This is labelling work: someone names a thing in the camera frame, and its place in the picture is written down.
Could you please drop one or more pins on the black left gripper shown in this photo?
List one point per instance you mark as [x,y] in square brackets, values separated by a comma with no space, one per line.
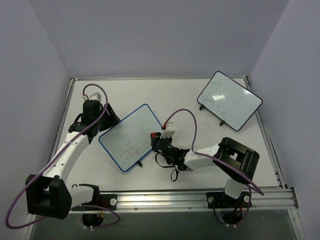
[105,117]

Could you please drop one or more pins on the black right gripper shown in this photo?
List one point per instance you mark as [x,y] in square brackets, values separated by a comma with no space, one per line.
[155,141]

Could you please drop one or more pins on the blue framed whiteboard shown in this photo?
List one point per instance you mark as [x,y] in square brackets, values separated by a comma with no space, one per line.
[130,140]

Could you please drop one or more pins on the red whiteboard eraser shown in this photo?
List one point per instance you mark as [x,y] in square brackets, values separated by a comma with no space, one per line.
[155,135]

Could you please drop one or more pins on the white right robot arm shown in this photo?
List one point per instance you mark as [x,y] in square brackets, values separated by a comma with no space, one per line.
[238,161]

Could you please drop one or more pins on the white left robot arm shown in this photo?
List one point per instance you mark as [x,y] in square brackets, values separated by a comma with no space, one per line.
[65,160]

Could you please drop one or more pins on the black framed whiteboard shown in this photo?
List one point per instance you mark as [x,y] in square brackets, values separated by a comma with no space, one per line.
[228,100]

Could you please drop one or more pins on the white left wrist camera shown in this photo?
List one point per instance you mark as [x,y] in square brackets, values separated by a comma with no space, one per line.
[95,97]

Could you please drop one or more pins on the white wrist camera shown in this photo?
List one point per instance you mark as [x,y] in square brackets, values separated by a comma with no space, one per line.
[169,130]
[95,97]

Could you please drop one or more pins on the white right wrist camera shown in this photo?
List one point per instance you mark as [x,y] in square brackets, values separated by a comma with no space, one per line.
[169,130]

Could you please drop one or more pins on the aluminium mounting rail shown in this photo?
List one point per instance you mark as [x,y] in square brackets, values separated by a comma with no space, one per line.
[191,200]

